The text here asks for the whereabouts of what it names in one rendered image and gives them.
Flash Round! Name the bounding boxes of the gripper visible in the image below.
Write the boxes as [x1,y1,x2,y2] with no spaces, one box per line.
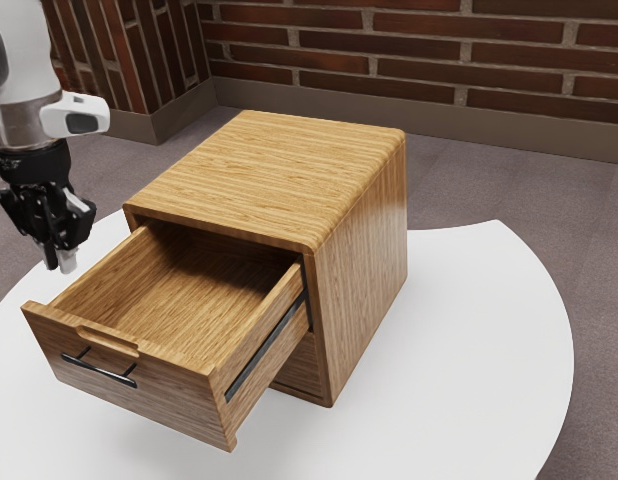
[0,139,98,276]

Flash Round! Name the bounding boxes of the open wooden drawer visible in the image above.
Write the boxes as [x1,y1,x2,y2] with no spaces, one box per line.
[20,222,311,452]

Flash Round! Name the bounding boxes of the wooden cabinet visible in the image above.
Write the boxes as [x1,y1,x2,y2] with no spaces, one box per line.
[122,109,409,409]

